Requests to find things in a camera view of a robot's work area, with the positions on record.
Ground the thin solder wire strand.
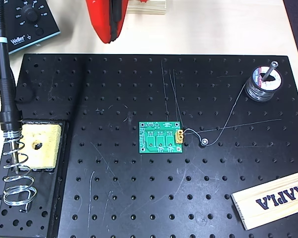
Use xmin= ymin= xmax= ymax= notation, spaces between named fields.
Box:
xmin=182 ymin=83 xmax=248 ymax=147

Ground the green circuit board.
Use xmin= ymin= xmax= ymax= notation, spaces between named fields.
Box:
xmin=138 ymin=120 xmax=184 ymax=154

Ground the solder wire spool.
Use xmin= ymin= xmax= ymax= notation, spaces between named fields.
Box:
xmin=244 ymin=64 xmax=284 ymax=102

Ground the teal black Weller soldering station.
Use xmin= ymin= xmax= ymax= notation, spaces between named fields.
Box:
xmin=0 ymin=0 xmax=61 ymax=60

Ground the black stand with spring holder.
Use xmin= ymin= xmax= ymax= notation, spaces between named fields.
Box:
xmin=0 ymin=110 xmax=72 ymax=238

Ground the yellow cleaning sponge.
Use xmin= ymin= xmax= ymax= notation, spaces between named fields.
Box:
xmin=16 ymin=123 xmax=63 ymax=172

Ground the black soldering iron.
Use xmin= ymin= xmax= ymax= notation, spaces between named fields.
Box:
xmin=0 ymin=0 xmax=20 ymax=173

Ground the stack of wooden planks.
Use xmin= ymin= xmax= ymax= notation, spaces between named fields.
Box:
xmin=126 ymin=0 xmax=166 ymax=15

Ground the metal bolt through spool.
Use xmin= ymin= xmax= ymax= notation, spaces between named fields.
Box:
xmin=262 ymin=60 xmax=280 ymax=82

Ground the black perforated breadboard plate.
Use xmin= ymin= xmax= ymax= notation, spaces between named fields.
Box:
xmin=0 ymin=54 xmax=298 ymax=238

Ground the wooden plank with KAPLA print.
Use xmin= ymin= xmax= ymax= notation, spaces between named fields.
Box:
xmin=230 ymin=170 xmax=298 ymax=231

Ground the yellow power connector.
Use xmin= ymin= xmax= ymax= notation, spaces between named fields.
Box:
xmin=174 ymin=128 xmax=184 ymax=144

